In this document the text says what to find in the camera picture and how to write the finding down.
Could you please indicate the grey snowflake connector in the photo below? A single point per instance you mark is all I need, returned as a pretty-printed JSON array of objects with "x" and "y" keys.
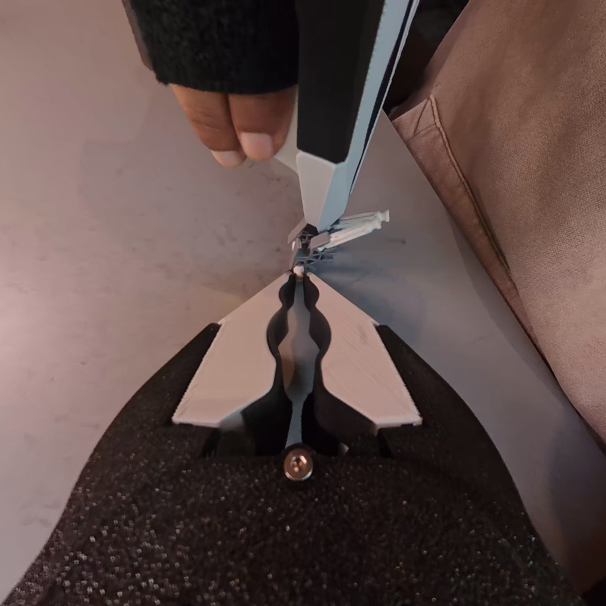
[
  {"x": 303, "y": 235},
  {"x": 315, "y": 259}
]

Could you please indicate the person's right hand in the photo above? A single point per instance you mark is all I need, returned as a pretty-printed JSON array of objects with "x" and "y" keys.
[{"x": 246, "y": 123}]

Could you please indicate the person's beige sweatshirt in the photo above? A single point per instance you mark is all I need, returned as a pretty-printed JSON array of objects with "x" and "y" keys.
[{"x": 521, "y": 189}]

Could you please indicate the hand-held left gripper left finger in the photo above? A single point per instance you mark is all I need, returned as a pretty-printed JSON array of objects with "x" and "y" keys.
[{"x": 232, "y": 374}]

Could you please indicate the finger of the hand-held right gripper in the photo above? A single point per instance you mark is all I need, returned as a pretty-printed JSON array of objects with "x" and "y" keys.
[
  {"x": 400, "y": 61},
  {"x": 322, "y": 189}
]

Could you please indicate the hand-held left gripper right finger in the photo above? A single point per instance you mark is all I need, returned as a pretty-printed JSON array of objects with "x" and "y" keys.
[{"x": 364, "y": 374}]

